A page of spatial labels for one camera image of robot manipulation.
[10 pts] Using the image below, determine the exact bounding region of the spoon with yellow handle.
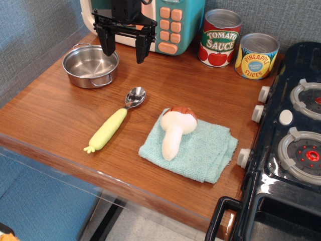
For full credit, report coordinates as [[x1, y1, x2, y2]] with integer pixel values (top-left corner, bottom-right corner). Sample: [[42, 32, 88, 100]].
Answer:
[[83, 87, 146, 154]]

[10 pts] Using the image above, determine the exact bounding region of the pineapple slices can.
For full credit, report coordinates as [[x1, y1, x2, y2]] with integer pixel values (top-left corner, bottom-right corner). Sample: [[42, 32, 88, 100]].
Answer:
[[235, 33, 280, 80]]

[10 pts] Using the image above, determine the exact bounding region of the light blue cloth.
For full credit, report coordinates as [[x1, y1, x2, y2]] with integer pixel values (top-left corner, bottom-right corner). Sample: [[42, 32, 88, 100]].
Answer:
[[138, 108, 238, 184]]

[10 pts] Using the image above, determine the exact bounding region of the orange plush object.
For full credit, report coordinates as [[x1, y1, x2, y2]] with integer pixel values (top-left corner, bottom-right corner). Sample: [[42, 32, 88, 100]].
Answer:
[[1, 223, 19, 241]]

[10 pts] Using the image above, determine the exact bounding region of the small steel pot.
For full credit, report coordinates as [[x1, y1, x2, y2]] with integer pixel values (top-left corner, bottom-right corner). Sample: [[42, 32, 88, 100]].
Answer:
[[62, 43, 119, 89]]

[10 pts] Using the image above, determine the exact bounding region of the black toy stove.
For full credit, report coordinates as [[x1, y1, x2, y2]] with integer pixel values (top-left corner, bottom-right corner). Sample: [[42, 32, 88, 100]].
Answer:
[[206, 42, 320, 240]]

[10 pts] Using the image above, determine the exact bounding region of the tomato sauce can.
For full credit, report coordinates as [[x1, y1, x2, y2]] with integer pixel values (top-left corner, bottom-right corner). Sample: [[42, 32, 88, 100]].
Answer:
[[198, 9, 242, 67]]

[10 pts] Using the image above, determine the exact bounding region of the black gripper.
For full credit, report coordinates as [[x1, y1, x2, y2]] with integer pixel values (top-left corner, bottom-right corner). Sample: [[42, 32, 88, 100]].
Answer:
[[92, 1, 157, 64]]

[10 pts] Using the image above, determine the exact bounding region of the plush mushroom toy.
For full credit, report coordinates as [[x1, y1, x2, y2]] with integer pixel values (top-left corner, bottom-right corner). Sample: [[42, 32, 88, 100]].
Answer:
[[160, 106, 198, 161]]

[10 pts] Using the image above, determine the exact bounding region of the teal toy microwave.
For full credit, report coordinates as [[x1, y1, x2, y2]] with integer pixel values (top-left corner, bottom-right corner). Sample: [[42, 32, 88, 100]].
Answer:
[[80, 0, 205, 56]]

